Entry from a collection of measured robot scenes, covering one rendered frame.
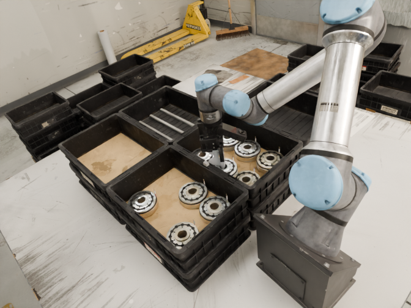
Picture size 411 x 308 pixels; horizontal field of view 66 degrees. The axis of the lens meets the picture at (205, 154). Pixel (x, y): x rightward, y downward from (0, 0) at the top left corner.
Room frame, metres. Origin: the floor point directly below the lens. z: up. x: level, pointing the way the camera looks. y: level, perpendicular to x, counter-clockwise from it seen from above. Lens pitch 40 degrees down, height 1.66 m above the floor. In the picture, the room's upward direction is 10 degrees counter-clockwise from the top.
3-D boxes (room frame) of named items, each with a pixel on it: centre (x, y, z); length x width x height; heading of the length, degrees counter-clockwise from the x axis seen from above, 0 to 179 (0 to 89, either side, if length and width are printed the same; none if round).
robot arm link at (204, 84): (0.92, -0.04, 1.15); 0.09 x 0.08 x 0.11; 37
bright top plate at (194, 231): (0.60, 0.11, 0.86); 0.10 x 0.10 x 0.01
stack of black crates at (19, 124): (2.17, 1.18, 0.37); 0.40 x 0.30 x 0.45; 128
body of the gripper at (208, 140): (0.91, -0.03, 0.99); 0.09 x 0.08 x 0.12; 84
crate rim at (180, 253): (0.73, 0.12, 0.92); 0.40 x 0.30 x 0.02; 38
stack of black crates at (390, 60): (2.14, -1.31, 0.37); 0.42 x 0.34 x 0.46; 38
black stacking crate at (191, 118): (1.23, 0.13, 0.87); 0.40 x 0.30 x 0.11; 38
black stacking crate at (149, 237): (0.73, 0.12, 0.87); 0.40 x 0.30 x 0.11; 38
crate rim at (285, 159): (0.91, -0.11, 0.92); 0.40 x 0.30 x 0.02; 38
